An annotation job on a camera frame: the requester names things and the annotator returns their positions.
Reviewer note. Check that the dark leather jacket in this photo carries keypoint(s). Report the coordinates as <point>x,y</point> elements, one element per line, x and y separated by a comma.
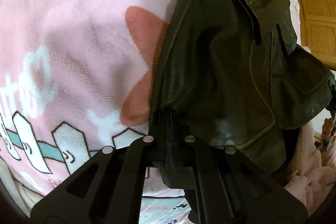
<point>223,69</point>

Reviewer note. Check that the beige bed sheet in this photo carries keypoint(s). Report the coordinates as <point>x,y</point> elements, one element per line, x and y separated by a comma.
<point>15,187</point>

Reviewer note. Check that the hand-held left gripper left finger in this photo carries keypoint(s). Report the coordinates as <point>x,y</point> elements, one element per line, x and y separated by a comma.
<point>158,134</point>

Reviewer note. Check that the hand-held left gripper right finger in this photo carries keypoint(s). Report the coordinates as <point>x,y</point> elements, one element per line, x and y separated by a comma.
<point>181,150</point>

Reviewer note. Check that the wooden wardrobe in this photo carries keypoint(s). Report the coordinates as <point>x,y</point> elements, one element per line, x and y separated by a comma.
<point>317,16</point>

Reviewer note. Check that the person's pink fleece clothing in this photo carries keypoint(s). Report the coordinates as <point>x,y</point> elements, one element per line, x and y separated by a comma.
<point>309,176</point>

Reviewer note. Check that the light printed sheet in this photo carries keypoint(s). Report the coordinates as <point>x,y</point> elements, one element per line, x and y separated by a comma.
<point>162,209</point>

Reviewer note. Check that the pink printed blanket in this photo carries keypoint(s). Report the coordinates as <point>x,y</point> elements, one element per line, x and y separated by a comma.
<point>65,29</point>

